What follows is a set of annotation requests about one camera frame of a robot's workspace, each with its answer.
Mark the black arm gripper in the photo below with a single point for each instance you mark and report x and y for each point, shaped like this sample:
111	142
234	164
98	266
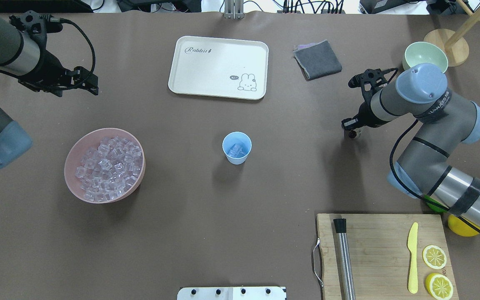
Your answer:
365	115

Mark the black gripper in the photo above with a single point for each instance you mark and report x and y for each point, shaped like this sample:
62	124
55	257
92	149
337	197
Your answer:
49	66

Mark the light blue plastic cup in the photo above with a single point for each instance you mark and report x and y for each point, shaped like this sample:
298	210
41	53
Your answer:
233	138

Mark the clear ice cube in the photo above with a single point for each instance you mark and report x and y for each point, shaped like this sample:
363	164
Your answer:
237	151

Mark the dark cherries pair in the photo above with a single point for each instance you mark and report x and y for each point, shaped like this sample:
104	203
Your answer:
355	133

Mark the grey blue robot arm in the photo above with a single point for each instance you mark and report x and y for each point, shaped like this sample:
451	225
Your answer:
447	120
24	57

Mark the pile of clear ice cubes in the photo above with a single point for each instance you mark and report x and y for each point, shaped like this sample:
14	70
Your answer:
110	169

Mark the wooden cup stand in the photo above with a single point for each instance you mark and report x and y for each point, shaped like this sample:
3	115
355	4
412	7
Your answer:
452	43

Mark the mint green bowl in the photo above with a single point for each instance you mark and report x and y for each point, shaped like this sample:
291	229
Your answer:
424	52

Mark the grey folded cloth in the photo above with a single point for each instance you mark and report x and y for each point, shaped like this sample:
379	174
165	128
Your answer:
317	59

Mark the pink bowl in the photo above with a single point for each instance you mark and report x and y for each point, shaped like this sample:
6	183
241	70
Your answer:
73	160

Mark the green lime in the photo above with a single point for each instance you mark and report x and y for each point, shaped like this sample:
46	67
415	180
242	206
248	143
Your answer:
431	206

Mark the cream rabbit tray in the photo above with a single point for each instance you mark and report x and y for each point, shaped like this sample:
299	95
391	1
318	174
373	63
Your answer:
219	67

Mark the steel muddler black tip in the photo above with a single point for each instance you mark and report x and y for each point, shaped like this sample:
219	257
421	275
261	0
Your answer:
345	267

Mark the yellow lemon lower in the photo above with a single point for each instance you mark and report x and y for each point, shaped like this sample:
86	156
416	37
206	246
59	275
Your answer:
457	226

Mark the bamboo cutting board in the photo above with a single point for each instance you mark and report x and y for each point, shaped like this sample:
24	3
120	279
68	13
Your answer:
379	255

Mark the yellow plastic knife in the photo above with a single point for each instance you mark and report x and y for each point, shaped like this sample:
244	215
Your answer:
411	244

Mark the upper lemon half slice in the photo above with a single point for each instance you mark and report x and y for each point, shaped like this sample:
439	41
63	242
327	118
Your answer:
439	286

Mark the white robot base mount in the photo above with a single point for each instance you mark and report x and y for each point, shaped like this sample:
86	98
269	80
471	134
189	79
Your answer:
233	293

